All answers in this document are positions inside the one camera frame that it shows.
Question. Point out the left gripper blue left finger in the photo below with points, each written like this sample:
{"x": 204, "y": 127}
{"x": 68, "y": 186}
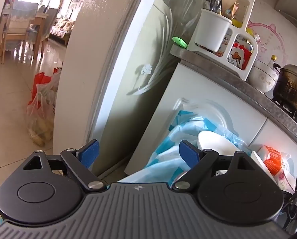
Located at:
{"x": 77, "y": 163}

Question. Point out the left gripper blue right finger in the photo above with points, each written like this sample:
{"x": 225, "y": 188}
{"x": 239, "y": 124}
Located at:
{"x": 200, "y": 165}

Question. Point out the blue checkered tablecloth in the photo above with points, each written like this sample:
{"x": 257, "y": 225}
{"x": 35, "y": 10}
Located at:
{"x": 165, "y": 163}

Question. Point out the red plastic bag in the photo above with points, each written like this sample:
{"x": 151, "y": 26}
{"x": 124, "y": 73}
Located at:
{"x": 40, "y": 112}

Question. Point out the orange tissue pack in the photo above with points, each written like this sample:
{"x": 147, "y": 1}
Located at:
{"x": 278, "y": 163}

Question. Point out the white floral bowl on counter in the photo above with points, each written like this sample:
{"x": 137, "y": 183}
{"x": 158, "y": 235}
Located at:
{"x": 262, "y": 77}

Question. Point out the brass steamer pot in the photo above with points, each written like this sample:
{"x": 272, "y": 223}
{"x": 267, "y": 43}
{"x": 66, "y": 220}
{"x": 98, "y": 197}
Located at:
{"x": 285, "y": 90}

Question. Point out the white condiment rack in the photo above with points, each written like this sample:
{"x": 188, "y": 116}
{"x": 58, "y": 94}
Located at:
{"x": 239, "y": 49}

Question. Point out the dark soy sauce bottle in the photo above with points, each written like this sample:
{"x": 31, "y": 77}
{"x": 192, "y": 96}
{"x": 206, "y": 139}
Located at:
{"x": 272, "y": 61}

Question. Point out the white utensil cup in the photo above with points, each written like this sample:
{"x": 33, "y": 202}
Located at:
{"x": 211, "y": 30}

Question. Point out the wooden dining chair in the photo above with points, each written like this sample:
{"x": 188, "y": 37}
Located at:
{"x": 18, "y": 23}

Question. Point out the white flower wall hook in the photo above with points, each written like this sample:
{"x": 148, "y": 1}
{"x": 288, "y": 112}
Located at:
{"x": 146, "y": 69}

